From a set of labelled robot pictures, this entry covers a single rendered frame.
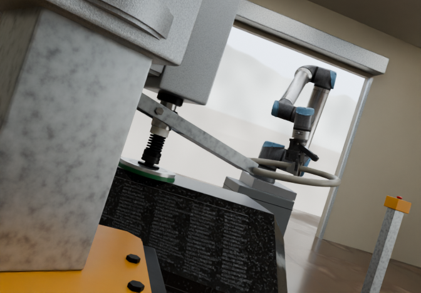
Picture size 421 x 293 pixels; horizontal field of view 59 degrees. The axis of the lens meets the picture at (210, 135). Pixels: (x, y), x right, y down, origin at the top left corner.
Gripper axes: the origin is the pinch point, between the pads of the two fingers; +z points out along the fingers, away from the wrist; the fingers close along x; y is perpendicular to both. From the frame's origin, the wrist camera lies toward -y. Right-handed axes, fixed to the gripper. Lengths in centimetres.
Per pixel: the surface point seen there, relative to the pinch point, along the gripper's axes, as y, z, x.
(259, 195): 32, 21, -36
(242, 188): 41, 18, -28
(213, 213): 6, 8, 76
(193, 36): 22, -51, 82
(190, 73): 21, -39, 82
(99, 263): -6, 3, 141
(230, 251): -4, 17, 80
